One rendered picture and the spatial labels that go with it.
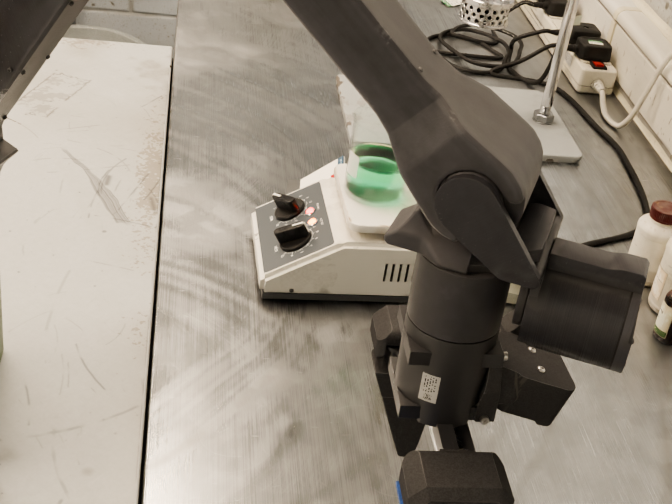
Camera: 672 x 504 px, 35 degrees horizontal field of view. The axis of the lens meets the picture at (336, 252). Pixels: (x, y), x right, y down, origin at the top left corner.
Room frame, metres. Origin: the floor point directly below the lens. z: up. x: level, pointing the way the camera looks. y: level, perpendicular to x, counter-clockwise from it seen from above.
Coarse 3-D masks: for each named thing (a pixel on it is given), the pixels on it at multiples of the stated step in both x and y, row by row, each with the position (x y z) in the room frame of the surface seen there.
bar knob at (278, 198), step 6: (276, 198) 0.93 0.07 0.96; (282, 198) 0.92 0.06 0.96; (288, 198) 0.92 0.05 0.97; (294, 198) 0.92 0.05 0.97; (276, 204) 0.93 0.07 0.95; (282, 204) 0.92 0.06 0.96; (288, 204) 0.91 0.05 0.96; (294, 204) 0.91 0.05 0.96; (300, 204) 0.92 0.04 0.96; (276, 210) 0.93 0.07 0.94; (282, 210) 0.92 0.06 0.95; (288, 210) 0.92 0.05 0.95; (294, 210) 0.91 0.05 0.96; (300, 210) 0.92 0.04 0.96; (276, 216) 0.92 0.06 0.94; (282, 216) 0.91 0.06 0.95; (288, 216) 0.91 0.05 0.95; (294, 216) 0.91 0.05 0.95
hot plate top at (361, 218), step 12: (336, 168) 0.95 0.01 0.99; (336, 180) 0.94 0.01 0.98; (408, 192) 0.93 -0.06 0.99; (348, 204) 0.89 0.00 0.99; (360, 204) 0.89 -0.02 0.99; (396, 204) 0.90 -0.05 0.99; (408, 204) 0.90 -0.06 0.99; (348, 216) 0.87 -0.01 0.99; (360, 216) 0.87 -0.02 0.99; (372, 216) 0.87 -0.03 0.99; (384, 216) 0.87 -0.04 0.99; (360, 228) 0.85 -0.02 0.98; (372, 228) 0.85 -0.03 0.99; (384, 228) 0.86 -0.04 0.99
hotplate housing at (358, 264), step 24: (336, 192) 0.94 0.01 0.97; (336, 216) 0.90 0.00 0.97; (336, 240) 0.85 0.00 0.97; (360, 240) 0.85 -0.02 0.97; (384, 240) 0.86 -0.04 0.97; (288, 264) 0.84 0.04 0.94; (312, 264) 0.84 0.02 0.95; (336, 264) 0.84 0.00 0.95; (360, 264) 0.85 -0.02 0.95; (384, 264) 0.85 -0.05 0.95; (408, 264) 0.86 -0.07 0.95; (264, 288) 0.83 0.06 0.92; (288, 288) 0.83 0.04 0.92; (312, 288) 0.84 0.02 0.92; (336, 288) 0.84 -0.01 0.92; (360, 288) 0.85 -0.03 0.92; (384, 288) 0.85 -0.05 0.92; (408, 288) 0.86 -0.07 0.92
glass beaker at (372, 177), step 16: (368, 112) 0.94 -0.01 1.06; (352, 128) 0.91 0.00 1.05; (368, 128) 0.89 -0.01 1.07; (384, 128) 0.95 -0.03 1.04; (352, 144) 0.91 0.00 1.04; (368, 144) 0.89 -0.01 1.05; (384, 144) 0.89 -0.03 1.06; (352, 160) 0.90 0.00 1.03; (368, 160) 0.89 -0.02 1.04; (384, 160) 0.89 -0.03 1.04; (352, 176) 0.90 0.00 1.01; (368, 176) 0.89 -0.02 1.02; (384, 176) 0.89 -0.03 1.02; (400, 176) 0.90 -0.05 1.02; (352, 192) 0.90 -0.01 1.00; (368, 192) 0.89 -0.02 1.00; (384, 192) 0.89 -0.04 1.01; (400, 192) 0.90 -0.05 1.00
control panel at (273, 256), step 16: (304, 192) 0.95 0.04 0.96; (320, 192) 0.94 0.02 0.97; (256, 208) 0.95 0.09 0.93; (272, 208) 0.94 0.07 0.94; (304, 208) 0.92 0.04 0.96; (320, 208) 0.91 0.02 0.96; (272, 224) 0.91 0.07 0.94; (288, 224) 0.90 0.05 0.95; (320, 224) 0.89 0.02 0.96; (272, 240) 0.88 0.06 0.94; (320, 240) 0.86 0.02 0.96; (272, 256) 0.86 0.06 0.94; (288, 256) 0.85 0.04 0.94
